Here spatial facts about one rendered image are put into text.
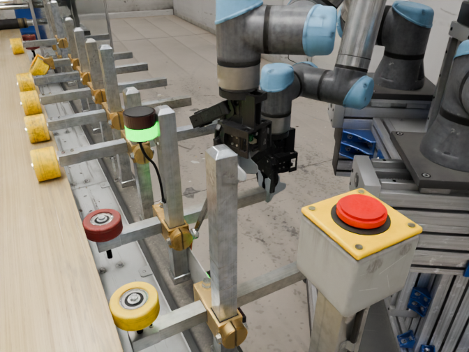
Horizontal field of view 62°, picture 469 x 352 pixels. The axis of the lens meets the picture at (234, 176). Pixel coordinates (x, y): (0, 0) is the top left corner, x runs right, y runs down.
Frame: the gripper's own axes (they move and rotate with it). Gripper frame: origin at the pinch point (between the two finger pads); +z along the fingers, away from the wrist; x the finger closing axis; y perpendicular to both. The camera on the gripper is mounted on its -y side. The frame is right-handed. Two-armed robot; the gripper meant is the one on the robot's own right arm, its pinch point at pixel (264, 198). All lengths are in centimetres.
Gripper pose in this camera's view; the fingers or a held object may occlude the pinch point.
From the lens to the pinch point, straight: 105.6
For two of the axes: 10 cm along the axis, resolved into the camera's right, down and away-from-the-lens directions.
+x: -4.7, -4.5, 7.6
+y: 8.8, -2.5, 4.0
